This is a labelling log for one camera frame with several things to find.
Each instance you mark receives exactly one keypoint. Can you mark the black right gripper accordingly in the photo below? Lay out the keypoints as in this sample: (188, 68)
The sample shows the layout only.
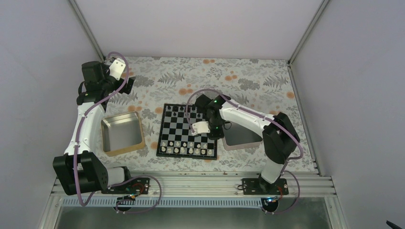
(219, 135)

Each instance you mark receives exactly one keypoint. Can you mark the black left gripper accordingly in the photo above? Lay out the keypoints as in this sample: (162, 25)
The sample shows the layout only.
(128, 87)

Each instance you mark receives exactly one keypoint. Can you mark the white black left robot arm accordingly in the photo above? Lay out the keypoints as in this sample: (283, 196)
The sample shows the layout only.
(79, 166)

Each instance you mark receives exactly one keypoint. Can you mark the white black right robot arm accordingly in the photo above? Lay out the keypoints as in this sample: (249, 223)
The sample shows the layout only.
(278, 135)

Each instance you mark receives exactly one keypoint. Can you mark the black chess pieces row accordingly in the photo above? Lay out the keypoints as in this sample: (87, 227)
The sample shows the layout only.
(178, 110)

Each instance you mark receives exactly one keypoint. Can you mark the black white chess board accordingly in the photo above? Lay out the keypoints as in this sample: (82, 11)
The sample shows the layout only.
(176, 129)

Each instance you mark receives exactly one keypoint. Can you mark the pink rimmed metal tin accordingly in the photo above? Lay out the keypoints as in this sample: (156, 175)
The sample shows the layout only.
(238, 137)

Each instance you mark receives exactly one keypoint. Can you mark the floral patterned table mat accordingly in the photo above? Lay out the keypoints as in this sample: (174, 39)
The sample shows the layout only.
(263, 85)

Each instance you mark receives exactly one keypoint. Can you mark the gold rimmed empty metal tin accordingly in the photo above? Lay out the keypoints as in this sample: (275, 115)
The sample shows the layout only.
(122, 134)

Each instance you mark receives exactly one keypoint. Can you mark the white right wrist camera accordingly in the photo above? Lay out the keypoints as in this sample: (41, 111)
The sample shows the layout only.
(201, 127)

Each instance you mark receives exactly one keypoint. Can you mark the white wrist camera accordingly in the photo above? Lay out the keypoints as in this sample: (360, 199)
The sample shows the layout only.
(116, 68)
(201, 127)

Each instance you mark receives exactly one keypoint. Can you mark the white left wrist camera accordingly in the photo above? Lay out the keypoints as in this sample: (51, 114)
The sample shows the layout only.
(116, 68)

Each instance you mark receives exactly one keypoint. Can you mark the aluminium corner frame post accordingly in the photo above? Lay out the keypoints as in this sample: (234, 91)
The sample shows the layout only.
(316, 17)
(86, 28)

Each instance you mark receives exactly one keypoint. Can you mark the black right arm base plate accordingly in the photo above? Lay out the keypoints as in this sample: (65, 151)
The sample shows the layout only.
(256, 186)

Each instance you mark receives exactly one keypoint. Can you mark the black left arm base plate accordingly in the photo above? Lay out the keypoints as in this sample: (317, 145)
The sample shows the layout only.
(135, 187)

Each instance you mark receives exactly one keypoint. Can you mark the aluminium front rail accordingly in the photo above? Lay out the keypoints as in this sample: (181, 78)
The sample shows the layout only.
(223, 184)

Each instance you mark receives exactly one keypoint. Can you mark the right aluminium corner frame post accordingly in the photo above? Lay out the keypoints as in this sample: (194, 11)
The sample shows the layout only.
(316, 17)

